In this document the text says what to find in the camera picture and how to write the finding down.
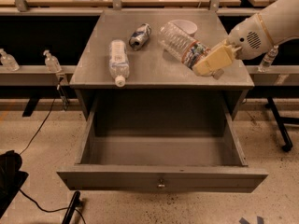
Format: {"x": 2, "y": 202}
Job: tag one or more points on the clear bottle with white label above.
{"x": 118, "y": 62}

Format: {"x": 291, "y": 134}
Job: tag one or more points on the open grey top drawer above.
{"x": 191, "y": 146}

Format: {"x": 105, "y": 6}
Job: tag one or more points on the black object at left edge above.
{"x": 11, "y": 178}

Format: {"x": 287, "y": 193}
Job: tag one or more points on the white bowl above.
{"x": 181, "y": 27}

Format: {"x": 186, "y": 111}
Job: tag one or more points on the right sanitizer pump bottle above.
{"x": 268, "y": 59}

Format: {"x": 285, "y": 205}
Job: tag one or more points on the left sanitizer pump bottle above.
{"x": 8, "y": 61}

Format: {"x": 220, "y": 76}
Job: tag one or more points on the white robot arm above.
{"x": 272, "y": 26}

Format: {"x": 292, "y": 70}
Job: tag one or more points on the metal drawer knob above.
{"x": 161, "y": 184}

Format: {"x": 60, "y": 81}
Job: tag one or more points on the black table leg right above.
{"x": 274, "y": 110}

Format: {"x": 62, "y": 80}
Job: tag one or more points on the grey drawer cabinet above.
{"x": 153, "y": 67}

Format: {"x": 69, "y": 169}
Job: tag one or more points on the black caster leg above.
{"x": 288, "y": 142}

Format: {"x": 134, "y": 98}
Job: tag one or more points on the grey metal shelf rail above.
{"x": 28, "y": 75}

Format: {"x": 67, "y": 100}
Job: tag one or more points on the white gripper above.
{"x": 249, "y": 41}

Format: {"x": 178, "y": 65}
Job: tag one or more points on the clear bottle with colourful label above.
{"x": 186, "y": 49}

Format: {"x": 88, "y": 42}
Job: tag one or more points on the black stand leg bottom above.
{"x": 72, "y": 207}

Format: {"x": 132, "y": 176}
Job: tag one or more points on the crushed silver blue can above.
{"x": 140, "y": 36}

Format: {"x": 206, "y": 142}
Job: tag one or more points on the sanitizer pump bottle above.
{"x": 268, "y": 59}
{"x": 8, "y": 61}
{"x": 52, "y": 62}

